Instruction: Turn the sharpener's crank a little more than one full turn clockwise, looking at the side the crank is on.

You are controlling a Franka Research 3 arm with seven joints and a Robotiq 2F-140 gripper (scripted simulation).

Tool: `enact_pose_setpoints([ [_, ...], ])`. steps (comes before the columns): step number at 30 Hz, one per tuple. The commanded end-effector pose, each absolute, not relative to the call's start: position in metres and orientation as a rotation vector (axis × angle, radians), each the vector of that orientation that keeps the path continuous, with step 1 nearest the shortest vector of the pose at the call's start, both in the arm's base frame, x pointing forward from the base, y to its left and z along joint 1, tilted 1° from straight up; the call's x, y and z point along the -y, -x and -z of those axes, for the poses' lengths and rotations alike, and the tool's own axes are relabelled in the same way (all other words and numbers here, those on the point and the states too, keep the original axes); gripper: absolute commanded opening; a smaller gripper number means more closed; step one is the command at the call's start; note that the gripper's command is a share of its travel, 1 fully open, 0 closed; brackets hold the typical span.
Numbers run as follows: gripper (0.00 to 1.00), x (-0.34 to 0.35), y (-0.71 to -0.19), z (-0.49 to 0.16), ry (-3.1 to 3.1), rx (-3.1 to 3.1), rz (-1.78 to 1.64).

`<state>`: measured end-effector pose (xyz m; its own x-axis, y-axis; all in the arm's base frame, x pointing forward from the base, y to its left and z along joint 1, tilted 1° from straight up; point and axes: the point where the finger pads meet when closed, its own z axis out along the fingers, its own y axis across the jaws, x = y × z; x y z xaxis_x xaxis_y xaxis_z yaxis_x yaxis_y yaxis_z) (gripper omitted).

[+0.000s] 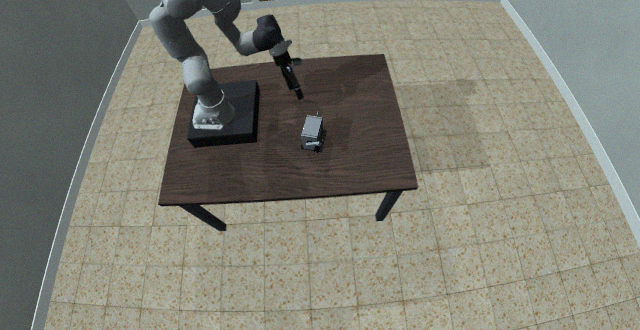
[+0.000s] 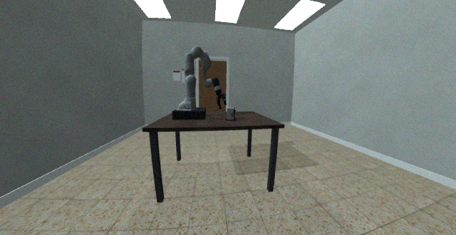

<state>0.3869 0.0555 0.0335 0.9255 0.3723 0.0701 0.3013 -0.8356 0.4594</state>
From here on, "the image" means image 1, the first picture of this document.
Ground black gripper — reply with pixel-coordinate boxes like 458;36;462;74
272;50;304;100

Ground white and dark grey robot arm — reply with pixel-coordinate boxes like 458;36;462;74
149;0;292;130

